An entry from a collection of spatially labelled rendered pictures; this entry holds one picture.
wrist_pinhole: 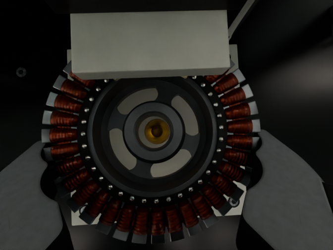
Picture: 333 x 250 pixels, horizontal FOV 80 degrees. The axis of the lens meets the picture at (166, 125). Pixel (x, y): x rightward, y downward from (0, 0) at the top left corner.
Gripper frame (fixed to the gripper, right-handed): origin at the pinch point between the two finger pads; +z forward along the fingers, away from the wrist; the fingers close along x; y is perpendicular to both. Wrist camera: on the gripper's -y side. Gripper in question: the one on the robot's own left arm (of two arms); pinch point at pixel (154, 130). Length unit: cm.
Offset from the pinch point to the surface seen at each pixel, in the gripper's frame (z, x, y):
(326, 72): 7.7, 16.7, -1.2
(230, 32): 5.4, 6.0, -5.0
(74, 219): 0.8, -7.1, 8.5
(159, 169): 2.6, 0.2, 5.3
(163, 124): 2.5, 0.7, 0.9
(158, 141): 1.9, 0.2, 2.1
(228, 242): 0.1, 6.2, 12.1
